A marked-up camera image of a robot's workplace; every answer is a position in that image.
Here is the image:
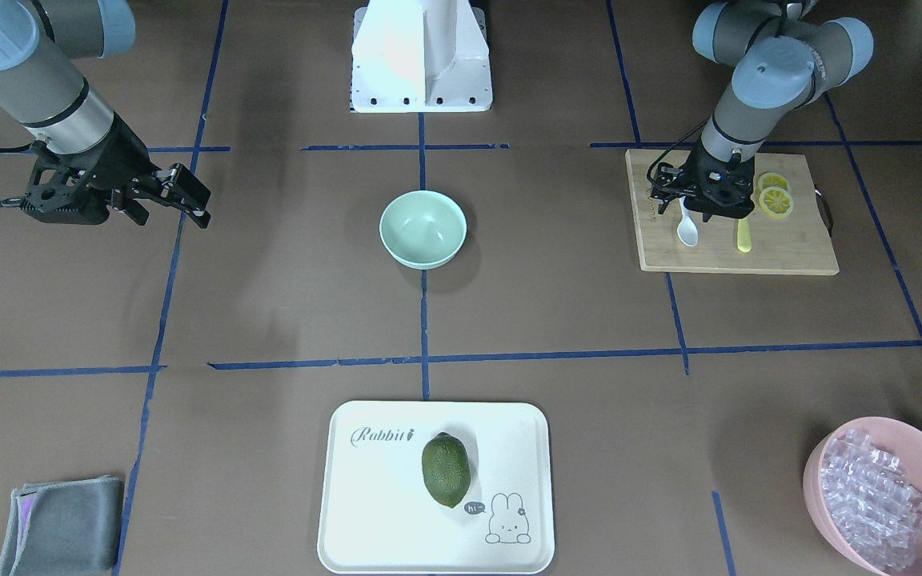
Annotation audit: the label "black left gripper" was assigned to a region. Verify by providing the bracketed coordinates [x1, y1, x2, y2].
[647, 143, 756, 220]

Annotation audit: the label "white plastic spoon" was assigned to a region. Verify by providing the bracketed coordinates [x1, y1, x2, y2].
[676, 211, 700, 247]

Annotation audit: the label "lemon slice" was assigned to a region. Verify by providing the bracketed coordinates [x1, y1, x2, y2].
[757, 186, 795, 218]
[756, 171, 792, 193]

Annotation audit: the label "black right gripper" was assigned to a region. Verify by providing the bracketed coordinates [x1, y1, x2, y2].
[21, 116, 211, 229]

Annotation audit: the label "cream rabbit tray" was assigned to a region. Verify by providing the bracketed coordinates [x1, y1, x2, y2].
[317, 401, 555, 575]

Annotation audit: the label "bamboo cutting board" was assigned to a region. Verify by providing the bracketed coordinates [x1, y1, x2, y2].
[625, 149, 839, 276]

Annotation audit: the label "upper lemon slice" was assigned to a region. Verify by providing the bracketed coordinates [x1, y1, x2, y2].
[756, 171, 792, 193]

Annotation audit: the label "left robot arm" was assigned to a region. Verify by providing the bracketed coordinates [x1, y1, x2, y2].
[647, 1, 875, 219]

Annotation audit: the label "clear ice cubes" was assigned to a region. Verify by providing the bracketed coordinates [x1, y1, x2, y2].
[817, 429, 922, 573]

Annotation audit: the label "lower lemon slice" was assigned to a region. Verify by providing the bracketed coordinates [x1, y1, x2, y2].
[757, 186, 795, 218]

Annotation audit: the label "mint green bowl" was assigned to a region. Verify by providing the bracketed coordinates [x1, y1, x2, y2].
[379, 190, 468, 270]

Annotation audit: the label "yellow plastic knife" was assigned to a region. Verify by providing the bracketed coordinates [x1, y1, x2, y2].
[736, 218, 753, 253]

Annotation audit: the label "grey folded cloth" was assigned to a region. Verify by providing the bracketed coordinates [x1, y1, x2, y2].
[0, 475, 124, 575]

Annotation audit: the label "white pillar mount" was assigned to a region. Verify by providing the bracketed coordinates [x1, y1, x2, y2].
[349, 1, 494, 114]

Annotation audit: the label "green avocado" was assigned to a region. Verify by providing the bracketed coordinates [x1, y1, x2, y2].
[421, 431, 471, 508]

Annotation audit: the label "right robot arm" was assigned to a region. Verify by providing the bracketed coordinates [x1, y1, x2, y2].
[0, 1, 210, 227]

